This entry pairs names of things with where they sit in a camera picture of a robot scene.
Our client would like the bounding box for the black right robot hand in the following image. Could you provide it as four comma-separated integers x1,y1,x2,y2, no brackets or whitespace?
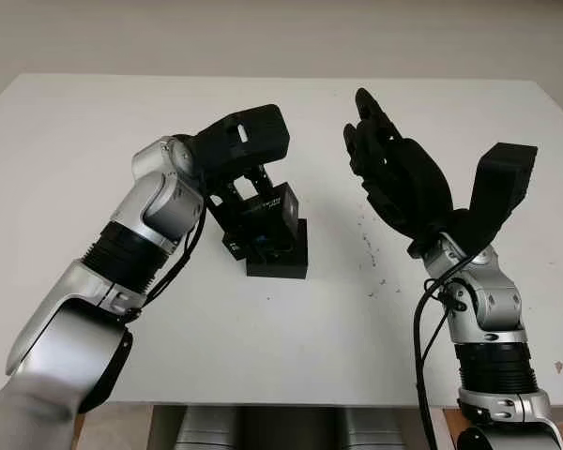
342,87,454,255

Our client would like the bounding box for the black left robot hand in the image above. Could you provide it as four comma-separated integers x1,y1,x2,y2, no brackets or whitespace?
200,161,274,229

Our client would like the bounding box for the black Intel RealSense box lid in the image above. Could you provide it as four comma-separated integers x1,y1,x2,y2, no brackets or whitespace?
221,183,299,260

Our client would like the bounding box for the black angled device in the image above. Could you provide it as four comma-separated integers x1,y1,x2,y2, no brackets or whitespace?
245,218,310,280

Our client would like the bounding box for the silver right robot leg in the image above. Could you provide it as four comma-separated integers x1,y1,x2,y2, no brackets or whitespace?
344,406,401,450

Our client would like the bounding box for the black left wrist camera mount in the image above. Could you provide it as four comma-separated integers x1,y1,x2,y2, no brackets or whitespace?
194,103,291,175

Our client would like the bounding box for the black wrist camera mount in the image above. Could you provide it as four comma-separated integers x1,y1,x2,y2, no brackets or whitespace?
194,103,291,175
449,143,540,250

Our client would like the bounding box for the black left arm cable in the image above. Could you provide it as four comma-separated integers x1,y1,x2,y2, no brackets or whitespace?
121,196,208,325

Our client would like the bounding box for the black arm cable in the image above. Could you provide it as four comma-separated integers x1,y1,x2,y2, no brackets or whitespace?
121,196,208,325
411,243,480,450

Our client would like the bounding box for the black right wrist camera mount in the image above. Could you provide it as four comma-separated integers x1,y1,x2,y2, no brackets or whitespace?
449,143,540,250

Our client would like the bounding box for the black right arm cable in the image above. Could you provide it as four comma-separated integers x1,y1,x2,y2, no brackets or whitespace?
411,243,480,450

